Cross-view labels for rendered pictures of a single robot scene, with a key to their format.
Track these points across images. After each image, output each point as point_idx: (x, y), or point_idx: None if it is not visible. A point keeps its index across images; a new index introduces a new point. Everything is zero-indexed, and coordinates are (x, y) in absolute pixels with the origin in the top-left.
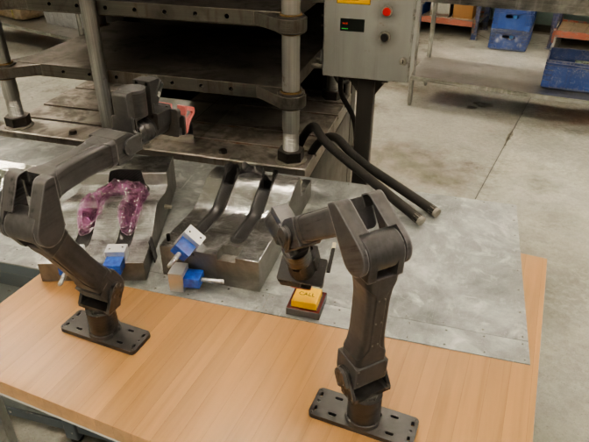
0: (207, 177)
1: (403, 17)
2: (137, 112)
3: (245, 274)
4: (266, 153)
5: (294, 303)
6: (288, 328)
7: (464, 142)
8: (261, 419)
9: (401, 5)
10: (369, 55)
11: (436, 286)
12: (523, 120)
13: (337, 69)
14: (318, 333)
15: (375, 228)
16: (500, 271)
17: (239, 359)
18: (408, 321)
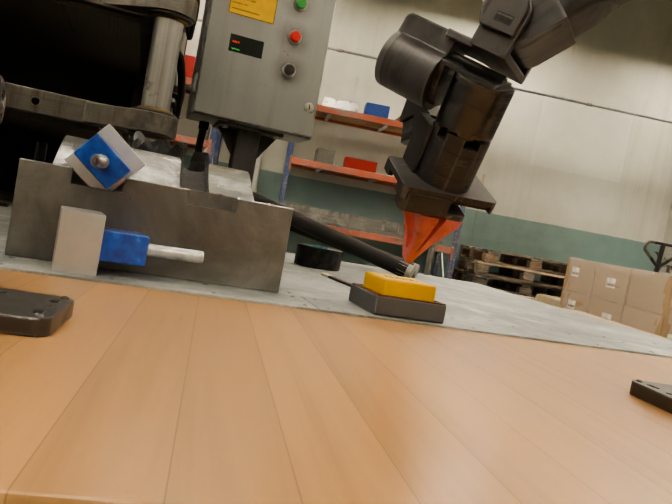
0: (64, 138)
1: (314, 50)
2: None
3: (255, 242)
4: None
5: (392, 289)
6: (408, 328)
7: None
8: (633, 435)
9: (313, 34)
10: (265, 92)
11: (527, 314)
12: None
13: (217, 105)
14: (470, 336)
15: (358, 274)
16: (563, 312)
17: (387, 354)
18: (563, 333)
